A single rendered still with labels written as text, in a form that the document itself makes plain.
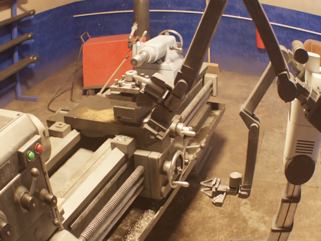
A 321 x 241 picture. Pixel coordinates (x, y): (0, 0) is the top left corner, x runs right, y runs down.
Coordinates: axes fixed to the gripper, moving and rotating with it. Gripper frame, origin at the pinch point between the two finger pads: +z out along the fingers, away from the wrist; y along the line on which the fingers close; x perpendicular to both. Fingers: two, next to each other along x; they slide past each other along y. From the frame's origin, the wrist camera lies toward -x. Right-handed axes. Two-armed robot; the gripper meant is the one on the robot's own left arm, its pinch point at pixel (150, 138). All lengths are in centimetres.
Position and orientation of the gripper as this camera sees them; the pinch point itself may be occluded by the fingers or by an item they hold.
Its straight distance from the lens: 132.7
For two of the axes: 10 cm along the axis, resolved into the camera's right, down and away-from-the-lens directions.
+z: -4.5, 7.3, 5.2
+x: 8.4, 5.4, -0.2
